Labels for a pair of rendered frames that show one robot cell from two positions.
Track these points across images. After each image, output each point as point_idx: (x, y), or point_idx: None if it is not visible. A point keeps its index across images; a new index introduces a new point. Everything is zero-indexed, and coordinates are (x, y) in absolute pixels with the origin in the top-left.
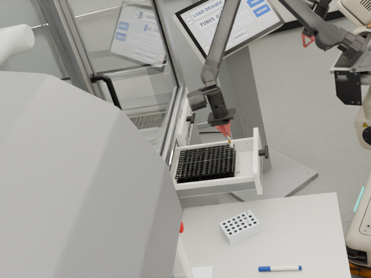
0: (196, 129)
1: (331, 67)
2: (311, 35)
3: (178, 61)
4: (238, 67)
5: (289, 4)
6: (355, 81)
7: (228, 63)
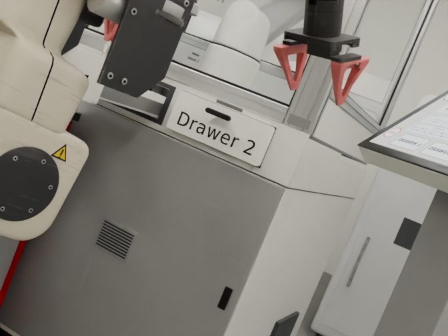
0: (263, 213)
1: None
2: (286, 41)
3: (320, 76)
4: (429, 258)
5: None
6: None
7: (423, 226)
